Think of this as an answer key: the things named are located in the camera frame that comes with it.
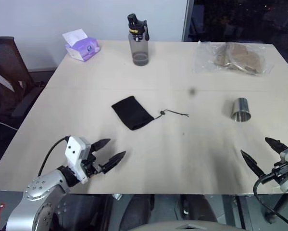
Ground stainless steel cup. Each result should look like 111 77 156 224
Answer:
230 97 252 123

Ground black drawstring pouch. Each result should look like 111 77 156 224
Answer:
111 96 189 131

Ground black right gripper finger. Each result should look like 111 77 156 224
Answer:
264 137 288 154
240 149 267 180

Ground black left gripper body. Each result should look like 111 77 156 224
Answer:
82 151 103 178

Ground grey robot torso top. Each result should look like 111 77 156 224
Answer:
133 220 243 231

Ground white cable on floor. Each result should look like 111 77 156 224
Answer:
0 120 19 131

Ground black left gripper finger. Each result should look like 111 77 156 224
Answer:
89 138 112 153
100 151 127 174

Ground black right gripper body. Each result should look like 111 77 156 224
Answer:
271 162 288 184

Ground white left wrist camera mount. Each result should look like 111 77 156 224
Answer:
64 136 91 185

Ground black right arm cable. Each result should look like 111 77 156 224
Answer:
252 171 288 230

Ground black office chair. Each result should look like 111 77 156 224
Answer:
0 36 45 118

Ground dark rounded shape under table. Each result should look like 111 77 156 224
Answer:
119 194 155 231

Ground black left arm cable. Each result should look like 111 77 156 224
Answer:
37 136 70 177

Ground purple tissue pack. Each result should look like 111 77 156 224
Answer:
62 28 101 62

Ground clear plastic bag brown contents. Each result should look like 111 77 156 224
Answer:
193 40 275 77

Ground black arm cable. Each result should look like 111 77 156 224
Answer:
252 171 288 230
37 136 70 177

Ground grey water bottle black lid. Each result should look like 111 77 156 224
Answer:
127 13 150 66

